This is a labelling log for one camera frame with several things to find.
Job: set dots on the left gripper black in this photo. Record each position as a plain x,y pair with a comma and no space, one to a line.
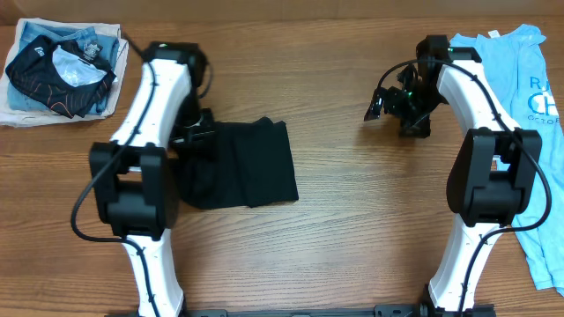
186,142

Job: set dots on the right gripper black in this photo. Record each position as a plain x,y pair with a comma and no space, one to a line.
392,98

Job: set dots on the black t-shirt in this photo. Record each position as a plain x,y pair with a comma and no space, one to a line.
244,164

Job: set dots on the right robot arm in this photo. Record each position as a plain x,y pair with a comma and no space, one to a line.
491,180

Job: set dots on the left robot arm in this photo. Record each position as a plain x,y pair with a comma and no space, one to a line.
132,178

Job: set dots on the folded black patterned shirt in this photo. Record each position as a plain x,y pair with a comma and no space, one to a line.
61,76

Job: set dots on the light blue t-shirt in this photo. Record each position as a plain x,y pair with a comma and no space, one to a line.
516,71

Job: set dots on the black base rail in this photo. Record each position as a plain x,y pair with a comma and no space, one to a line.
299,313

